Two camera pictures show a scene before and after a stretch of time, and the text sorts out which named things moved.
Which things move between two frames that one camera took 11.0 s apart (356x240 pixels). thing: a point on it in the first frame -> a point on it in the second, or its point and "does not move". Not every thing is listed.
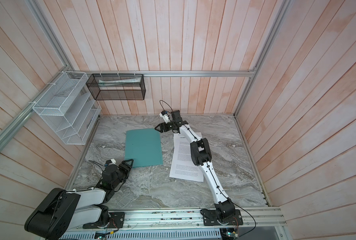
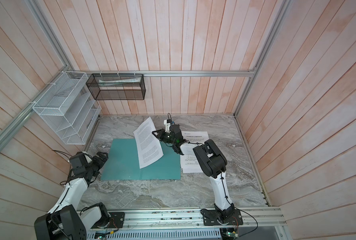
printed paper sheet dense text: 182,166 -> 148,145
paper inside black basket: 103,83 does not move
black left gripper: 128,166 -> 100,162
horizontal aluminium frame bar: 165,73 does not move
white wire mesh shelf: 68,108 does not move
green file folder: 143,146 -> 122,163
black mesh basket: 117,86 does not move
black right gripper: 162,125 -> 161,136
